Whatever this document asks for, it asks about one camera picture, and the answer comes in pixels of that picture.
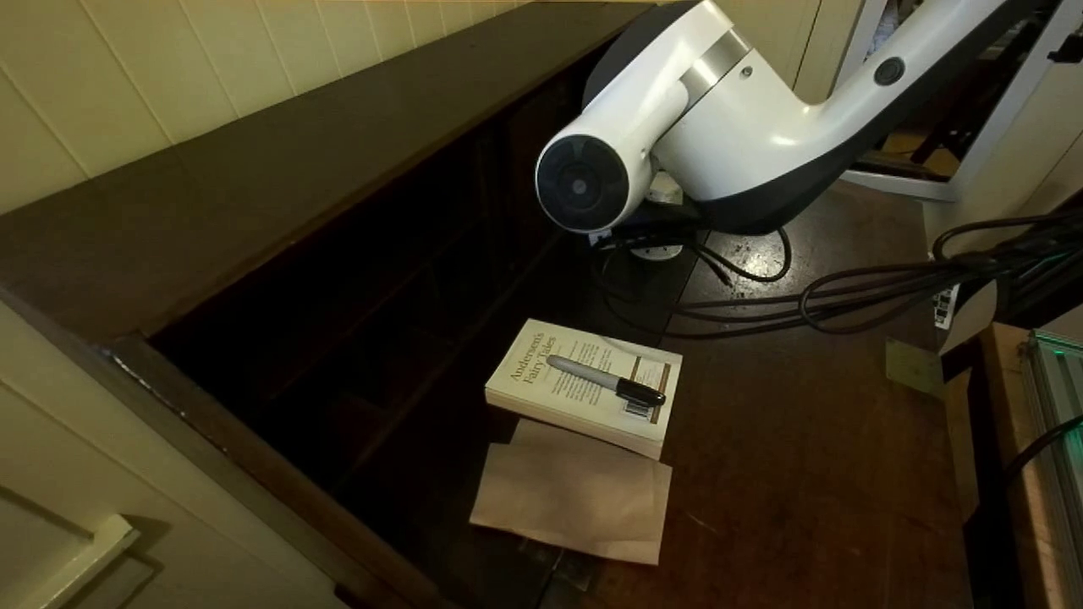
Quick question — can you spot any grey black-capped marker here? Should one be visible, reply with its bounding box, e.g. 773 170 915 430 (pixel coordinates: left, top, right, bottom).
545 355 668 405

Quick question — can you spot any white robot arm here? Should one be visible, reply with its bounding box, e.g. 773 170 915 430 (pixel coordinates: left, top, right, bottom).
534 0 1007 236

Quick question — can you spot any white paperback book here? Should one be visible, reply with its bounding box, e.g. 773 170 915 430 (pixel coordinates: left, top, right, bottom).
484 317 685 456

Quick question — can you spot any brown paper sheet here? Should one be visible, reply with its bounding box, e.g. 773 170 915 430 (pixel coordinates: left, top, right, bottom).
471 419 673 563

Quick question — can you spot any dark wooden secretary desk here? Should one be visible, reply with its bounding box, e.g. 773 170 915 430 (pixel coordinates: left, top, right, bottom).
0 2 967 609

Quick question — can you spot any small tan sticky note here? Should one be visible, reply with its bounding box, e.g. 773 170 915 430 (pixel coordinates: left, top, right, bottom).
885 342 945 396

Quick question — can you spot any white power strip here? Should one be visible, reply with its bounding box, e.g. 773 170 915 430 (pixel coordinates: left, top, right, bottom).
934 285 962 332

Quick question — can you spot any light wooden side table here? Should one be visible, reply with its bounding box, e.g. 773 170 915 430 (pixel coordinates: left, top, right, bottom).
982 323 1083 609

